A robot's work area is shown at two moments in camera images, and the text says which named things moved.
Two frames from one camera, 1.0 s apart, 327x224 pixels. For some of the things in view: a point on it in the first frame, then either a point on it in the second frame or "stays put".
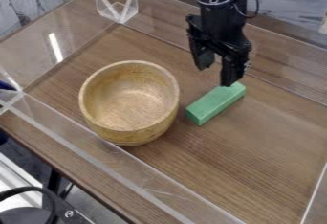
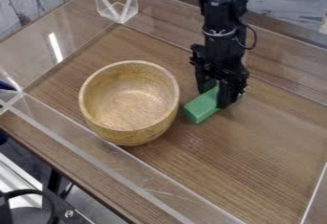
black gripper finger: [203, 56] -> [207, 79]
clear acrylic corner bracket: [118, 11] stays put
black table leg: [53, 181] stays put
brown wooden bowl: [130, 101] stays put
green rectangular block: [212, 102] stays put
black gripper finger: [232, 68] -> [228, 89]
